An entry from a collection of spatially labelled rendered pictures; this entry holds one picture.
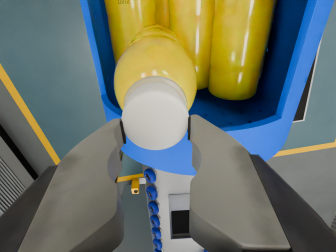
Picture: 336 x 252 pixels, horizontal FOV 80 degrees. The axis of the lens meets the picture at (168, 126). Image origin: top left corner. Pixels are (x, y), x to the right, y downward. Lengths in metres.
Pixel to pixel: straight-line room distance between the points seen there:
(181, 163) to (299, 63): 0.15
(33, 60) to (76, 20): 0.41
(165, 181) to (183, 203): 0.09
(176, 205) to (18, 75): 1.40
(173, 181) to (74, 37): 1.13
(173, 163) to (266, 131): 0.10
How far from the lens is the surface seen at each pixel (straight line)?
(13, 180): 2.01
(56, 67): 1.61
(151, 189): 0.65
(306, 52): 0.23
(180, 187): 0.71
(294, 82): 0.23
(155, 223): 0.78
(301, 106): 1.72
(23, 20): 1.61
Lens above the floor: 1.39
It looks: 58 degrees down
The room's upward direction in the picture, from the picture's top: 175 degrees clockwise
